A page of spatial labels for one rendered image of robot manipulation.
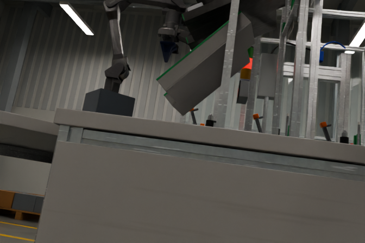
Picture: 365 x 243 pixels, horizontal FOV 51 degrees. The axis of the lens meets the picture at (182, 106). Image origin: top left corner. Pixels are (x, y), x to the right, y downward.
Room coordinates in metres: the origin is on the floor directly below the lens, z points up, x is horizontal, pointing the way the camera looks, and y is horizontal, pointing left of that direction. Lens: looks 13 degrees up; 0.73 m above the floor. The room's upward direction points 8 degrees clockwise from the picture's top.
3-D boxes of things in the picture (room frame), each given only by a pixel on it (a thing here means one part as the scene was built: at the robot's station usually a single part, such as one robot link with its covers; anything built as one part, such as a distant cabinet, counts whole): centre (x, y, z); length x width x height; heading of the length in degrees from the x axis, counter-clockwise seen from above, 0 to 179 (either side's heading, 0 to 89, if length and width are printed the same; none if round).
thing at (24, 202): (6.88, 2.30, 0.20); 1.20 x 0.80 x 0.41; 79
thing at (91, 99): (1.38, 0.27, 0.96); 0.14 x 0.14 x 0.20; 34
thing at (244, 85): (1.58, -0.25, 1.29); 0.12 x 0.05 x 0.25; 173
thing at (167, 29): (1.38, 0.09, 1.33); 0.19 x 0.06 x 0.08; 173
